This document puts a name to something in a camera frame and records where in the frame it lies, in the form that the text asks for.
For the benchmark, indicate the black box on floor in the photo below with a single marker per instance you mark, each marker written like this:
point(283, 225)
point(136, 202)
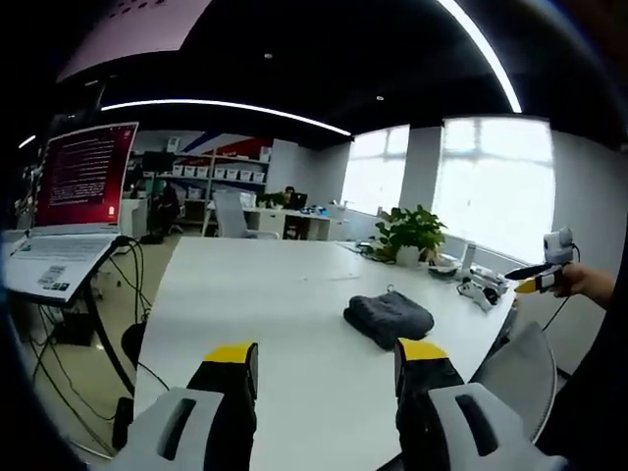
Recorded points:
point(73, 329)

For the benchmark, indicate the white office desk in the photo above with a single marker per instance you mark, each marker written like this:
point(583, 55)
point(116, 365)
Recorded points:
point(294, 223)

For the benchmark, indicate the long ceiling light strip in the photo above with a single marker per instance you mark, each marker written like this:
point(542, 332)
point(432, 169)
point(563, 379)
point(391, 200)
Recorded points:
point(221, 109)

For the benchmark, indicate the grey chair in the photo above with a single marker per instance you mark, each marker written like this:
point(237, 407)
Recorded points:
point(520, 378)

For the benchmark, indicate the white device on table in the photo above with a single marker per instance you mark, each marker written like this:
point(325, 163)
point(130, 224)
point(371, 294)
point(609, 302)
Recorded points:
point(478, 290)

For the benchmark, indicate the pale ceiling panel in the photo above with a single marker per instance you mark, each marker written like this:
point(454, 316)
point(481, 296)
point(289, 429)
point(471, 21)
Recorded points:
point(132, 34)

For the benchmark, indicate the curved ceiling light strip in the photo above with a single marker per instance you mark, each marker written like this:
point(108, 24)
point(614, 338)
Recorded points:
point(483, 49)

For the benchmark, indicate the shelf with white bins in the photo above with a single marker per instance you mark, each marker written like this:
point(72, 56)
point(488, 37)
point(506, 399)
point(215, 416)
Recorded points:
point(221, 172)

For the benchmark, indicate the green potted plant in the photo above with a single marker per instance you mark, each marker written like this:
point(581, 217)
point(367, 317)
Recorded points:
point(409, 233)

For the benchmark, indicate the dark grey towel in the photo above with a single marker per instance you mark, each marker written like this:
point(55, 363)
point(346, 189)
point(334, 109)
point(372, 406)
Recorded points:
point(387, 316)

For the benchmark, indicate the white laptop with red screen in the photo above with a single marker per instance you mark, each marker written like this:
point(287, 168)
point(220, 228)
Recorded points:
point(73, 211)

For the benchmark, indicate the white office chair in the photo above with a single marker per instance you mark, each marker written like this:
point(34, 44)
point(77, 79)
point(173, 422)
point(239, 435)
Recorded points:
point(233, 216)

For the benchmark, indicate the person's right hand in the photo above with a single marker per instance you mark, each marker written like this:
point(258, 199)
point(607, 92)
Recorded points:
point(584, 282)

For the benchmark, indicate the black computer monitor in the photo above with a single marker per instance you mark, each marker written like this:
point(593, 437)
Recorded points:
point(299, 200)

